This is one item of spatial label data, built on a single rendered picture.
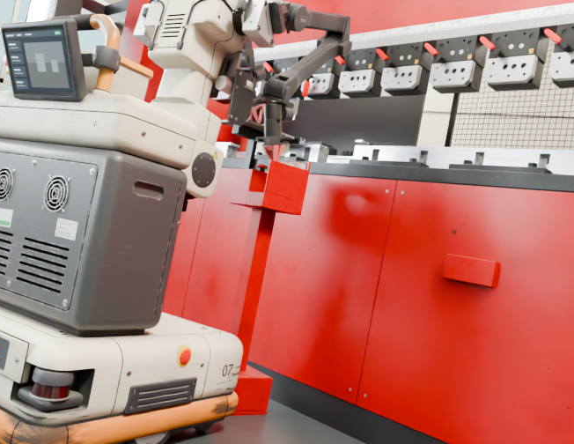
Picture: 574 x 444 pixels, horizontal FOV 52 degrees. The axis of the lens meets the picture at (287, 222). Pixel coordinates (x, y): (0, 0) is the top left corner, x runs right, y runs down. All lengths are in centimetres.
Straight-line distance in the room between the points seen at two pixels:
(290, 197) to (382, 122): 106
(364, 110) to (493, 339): 155
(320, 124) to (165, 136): 179
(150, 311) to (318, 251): 82
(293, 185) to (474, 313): 68
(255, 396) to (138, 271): 75
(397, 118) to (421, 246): 109
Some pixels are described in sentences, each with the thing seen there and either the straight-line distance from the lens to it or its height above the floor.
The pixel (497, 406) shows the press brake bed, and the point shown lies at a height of 24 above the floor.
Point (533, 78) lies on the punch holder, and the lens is 196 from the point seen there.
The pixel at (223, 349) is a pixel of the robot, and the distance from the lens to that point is 162.
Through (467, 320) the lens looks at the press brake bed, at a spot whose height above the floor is 45.
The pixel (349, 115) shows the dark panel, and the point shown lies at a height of 125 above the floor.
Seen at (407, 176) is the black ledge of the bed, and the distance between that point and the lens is 191.
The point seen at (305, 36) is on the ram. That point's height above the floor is 142.
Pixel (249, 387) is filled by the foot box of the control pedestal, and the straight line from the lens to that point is 194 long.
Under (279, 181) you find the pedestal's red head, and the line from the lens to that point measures 187.
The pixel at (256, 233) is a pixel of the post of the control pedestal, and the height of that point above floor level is 57.
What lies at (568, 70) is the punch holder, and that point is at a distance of 190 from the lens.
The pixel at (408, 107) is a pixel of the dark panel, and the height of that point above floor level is 128.
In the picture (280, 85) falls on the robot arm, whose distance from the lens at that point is 189.
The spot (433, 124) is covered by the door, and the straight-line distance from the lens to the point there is 481.
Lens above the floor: 56
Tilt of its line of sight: 2 degrees up
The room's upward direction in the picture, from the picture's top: 11 degrees clockwise
